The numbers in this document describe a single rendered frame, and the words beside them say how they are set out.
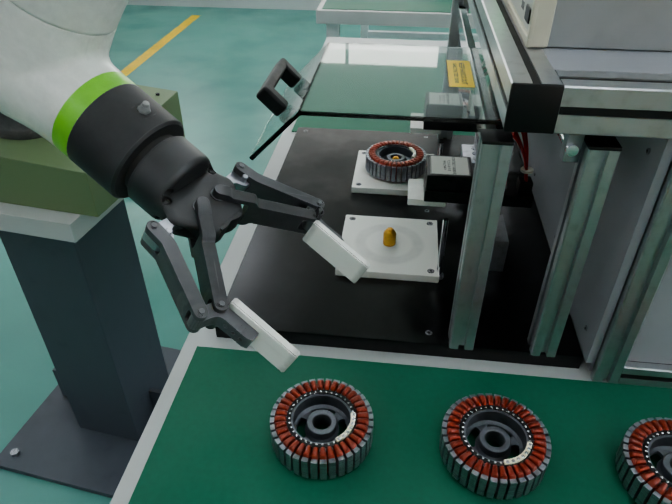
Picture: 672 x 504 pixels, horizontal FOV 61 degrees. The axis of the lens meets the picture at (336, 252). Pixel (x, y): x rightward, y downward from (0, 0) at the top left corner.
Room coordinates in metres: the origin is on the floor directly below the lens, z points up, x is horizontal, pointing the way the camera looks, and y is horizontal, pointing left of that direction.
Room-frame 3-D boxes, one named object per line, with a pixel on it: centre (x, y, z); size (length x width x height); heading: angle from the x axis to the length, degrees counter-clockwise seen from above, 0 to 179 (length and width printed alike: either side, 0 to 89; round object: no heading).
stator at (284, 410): (0.40, 0.02, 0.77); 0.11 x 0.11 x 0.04
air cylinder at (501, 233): (0.71, -0.23, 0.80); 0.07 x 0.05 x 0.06; 173
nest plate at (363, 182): (0.96, -0.11, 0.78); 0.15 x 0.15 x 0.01; 83
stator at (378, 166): (0.96, -0.11, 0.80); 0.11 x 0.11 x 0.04
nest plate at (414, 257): (0.72, -0.08, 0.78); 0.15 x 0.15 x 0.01; 83
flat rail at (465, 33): (0.83, -0.20, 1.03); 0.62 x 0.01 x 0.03; 173
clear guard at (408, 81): (0.66, -0.08, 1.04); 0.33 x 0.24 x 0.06; 83
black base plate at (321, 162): (0.84, -0.11, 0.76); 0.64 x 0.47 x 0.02; 173
